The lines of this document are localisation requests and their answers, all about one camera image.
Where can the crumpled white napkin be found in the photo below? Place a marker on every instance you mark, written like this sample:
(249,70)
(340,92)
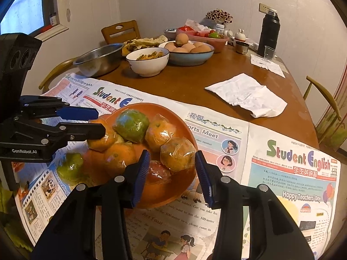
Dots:
(244,92)

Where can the flat white napkin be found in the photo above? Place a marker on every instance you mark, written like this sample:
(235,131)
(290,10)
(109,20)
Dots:
(267,66)

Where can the green cloth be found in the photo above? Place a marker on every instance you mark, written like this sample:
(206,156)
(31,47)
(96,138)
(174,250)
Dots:
(10,222)

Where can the wall socket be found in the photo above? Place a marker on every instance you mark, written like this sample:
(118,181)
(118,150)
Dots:
(265,7)

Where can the white plastic bag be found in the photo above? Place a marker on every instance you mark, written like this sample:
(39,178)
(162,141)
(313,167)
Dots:
(195,24)

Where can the white bowl with cartoon print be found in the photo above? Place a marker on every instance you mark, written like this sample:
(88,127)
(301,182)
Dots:
(147,66)

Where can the stainless steel bowl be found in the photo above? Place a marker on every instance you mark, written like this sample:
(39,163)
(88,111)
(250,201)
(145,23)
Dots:
(100,62)

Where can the pile of brown eggs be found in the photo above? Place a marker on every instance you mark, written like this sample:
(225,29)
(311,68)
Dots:
(187,49)

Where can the small steel cup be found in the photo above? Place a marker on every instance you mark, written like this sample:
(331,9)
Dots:
(241,48)

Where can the black thermos bottle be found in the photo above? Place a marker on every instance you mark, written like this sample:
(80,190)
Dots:
(268,32)

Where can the newspaper with balloon picture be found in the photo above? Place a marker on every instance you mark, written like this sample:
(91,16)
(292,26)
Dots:
(271,168)

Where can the window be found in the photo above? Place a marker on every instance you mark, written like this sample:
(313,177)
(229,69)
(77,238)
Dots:
(21,8)

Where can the dried flower bouquet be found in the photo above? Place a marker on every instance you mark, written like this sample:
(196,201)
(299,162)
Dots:
(219,15)

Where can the small red fruit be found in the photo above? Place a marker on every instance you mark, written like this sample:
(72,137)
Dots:
(158,172)

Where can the clear plastic cup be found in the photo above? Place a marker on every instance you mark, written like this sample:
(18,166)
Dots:
(269,54)

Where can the orange plastic plate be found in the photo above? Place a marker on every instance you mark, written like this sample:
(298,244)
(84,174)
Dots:
(168,192)

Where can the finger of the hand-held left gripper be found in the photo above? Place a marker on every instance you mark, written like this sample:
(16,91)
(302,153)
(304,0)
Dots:
(86,132)
(78,113)

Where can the green fruit in basin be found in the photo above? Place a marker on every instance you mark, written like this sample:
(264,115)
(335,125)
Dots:
(214,35)

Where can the red tomato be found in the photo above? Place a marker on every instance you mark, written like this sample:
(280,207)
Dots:
(202,34)

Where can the wooden chair with cutout back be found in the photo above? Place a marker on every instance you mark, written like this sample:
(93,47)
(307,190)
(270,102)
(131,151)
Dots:
(127,32)

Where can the pile of fried flatbread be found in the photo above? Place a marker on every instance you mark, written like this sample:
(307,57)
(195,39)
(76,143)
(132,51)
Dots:
(146,42)

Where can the pink plastic basin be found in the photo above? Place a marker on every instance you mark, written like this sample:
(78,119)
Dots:
(219,44)

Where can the curved-back wooden chair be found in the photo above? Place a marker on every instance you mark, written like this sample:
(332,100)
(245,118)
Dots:
(322,89)
(57,69)

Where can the orange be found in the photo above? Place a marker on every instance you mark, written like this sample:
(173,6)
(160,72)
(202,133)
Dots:
(177,154)
(158,132)
(119,158)
(104,144)

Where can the newspaper with panda picture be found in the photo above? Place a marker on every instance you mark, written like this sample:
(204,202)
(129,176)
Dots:
(40,195)

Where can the white medicine bottle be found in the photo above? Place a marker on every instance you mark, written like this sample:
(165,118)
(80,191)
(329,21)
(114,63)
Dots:
(220,27)

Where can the white rabbit figurine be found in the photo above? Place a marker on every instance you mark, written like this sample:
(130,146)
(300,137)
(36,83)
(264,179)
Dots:
(240,36)

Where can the large green citrus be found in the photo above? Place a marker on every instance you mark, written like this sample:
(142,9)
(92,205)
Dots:
(131,126)
(70,166)

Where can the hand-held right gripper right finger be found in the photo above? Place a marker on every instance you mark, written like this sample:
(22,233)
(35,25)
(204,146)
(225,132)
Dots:
(206,178)

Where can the red packet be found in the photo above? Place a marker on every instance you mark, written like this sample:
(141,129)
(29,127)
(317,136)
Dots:
(187,29)

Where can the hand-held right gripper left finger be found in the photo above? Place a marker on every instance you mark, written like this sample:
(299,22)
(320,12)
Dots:
(139,184)

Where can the blue ceramic bowl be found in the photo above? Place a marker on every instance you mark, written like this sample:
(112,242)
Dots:
(189,59)

